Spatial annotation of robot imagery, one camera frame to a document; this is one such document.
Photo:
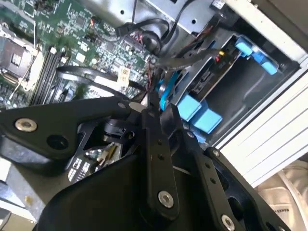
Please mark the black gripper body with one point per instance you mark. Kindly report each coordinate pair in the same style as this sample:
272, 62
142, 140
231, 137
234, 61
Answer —
96, 204

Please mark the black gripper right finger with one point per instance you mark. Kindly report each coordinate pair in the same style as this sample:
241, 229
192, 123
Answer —
183, 144

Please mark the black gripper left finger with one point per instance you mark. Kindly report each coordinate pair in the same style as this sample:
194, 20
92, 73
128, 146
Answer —
48, 120

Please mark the hard disk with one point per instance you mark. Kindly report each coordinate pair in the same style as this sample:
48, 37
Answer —
211, 79

